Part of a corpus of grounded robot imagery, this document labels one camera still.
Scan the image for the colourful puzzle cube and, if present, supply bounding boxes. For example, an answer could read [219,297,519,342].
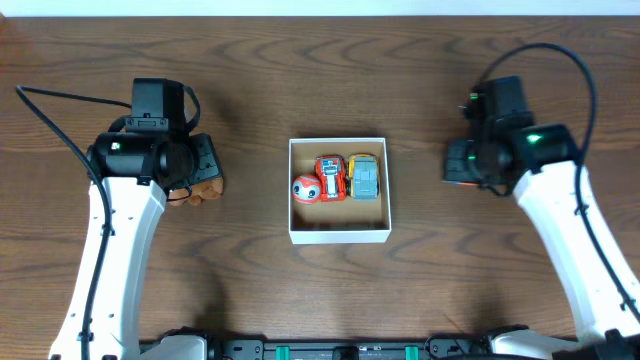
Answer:
[447,181,479,187]

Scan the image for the yellow grey toy car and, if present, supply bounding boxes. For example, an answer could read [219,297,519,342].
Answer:
[347,153,379,201]

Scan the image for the orange toy ball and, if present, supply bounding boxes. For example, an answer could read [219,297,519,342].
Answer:
[292,174,321,205]

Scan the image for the red toy fire truck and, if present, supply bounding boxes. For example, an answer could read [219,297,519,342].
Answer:
[315,155,347,202]

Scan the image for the white cardboard box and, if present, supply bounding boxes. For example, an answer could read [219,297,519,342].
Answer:
[288,137,392,245]

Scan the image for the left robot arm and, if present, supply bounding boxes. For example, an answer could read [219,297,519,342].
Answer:
[49,132,221,359]

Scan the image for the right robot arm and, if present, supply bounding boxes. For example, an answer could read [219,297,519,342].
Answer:
[444,125,639,359]

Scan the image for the brown plush toy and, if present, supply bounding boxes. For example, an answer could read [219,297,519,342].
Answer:
[168,177,224,206]

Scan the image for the right black cable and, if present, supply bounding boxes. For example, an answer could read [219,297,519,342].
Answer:
[477,42,640,324]

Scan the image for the black cable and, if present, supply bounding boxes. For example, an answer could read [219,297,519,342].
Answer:
[14,84,134,360]
[477,42,640,324]

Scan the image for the black mounting rail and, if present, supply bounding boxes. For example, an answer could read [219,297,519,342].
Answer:
[139,327,551,360]

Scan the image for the left black cable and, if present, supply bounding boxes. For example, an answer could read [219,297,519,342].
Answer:
[14,84,134,360]

